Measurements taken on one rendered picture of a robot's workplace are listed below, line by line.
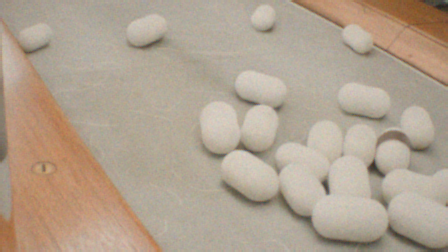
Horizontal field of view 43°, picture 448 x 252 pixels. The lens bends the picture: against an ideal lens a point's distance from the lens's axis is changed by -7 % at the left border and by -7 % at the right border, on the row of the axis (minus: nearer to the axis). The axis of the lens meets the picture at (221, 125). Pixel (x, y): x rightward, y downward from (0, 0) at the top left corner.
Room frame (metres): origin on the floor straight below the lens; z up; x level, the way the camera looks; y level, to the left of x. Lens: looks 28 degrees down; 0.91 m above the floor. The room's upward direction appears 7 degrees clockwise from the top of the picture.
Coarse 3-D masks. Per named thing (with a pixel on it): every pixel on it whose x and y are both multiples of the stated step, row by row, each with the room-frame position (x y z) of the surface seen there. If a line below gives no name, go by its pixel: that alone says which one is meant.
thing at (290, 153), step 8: (288, 144) 0.27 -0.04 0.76; (296, 144) 0.27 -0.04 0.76; (280, 152) 0.27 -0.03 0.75; (288, 152) 0.27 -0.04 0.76; (296, 152) 0.27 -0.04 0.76; (304, 152) 0.27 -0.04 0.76; (312, 152) 0.27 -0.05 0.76; (280, 160) 0.27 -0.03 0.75; (288, 160) 0.27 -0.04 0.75; (296, 160) 0.26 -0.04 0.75; (304, 160) 0.26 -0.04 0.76; (312, 160) 0.26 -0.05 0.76; (320, 160) 0.26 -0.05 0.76; (280, 168) 0.27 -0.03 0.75; (312, 168) 0.26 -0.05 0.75; (320, 168) 0.26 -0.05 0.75; (328, 168) 0.26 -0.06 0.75; (320, 176) 0.26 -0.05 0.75
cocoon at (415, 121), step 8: (408, 112) 0.33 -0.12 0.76; (416, 112) 0.33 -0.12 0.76; (424, 112) 0.33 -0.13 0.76; (408, 120) 0.32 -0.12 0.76; (416, 120) 0.32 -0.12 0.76; (424, 120) 0.32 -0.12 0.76; (408, 128) 0.32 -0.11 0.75; (416, 128) 0.31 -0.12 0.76; (424, 128) 0.31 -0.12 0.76; (432, 128) 0.31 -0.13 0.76; (416, 136) 0.31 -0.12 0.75; (424, 136) 0.31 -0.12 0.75; (432, 136) 0.31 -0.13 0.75; (416, 144) 0.31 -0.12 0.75; (424, 144) 0.31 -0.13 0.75
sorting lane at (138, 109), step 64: (0, 0) 0.52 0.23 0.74; (64, 0) 0.53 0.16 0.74; (128, 0) 0.55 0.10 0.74; (192, 0) 0.57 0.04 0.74; (256, 0) 0.59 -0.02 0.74; (64, 64) 0.38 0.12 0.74; (128, 64) 0.39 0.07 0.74; (192, 64) 0.40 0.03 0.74; (256, 64) 0.42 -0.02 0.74; (320, 64) 0.44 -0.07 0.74; (384, 64) 0.46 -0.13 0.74; (128, 128) 0.30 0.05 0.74; (192, 128) 0.31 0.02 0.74; (384, 128) 0.34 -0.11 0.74; (128, 192) 0.24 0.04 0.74; (192, 192) 0.25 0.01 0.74
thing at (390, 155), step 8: (392, 128) 0.30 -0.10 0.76; (408, 136) 0.30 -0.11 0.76; (384, 144) 0.28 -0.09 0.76; (392, 144) 0.28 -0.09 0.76; (400, 144) 0.28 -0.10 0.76; (376, 152) 0.28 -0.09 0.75; (384, 152) 0.28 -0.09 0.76; (392, 152) 0.28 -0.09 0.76; (400, 152) 0.28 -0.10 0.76; (408, 152) 0.28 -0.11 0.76; (376, 160) 0.28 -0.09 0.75; (384, 160) 0.28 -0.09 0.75; (392, 160) 0.27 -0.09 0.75; (400, 160) 0.27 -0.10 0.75; (408, 160) 0.28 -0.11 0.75; (384, 168) 0.28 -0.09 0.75; (392, 168) 0.27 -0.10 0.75; (400, 168) 0.27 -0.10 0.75
